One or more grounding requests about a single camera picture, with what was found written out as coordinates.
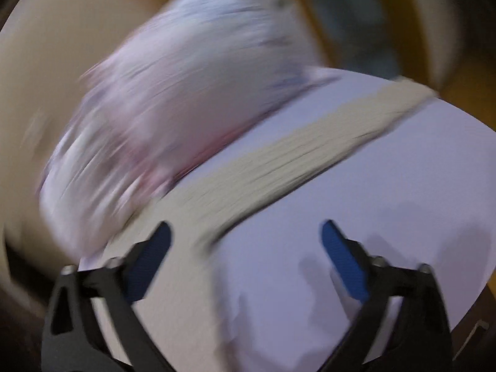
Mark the pink floral pillow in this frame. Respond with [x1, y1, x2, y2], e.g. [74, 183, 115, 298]
[39, 0, 336, 259]

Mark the wooden bed frame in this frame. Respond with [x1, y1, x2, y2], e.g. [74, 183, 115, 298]
[276, 0, 495, 127]

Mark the beige knit sweater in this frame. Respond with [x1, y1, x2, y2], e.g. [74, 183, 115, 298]
[104, 79, 435, 371]

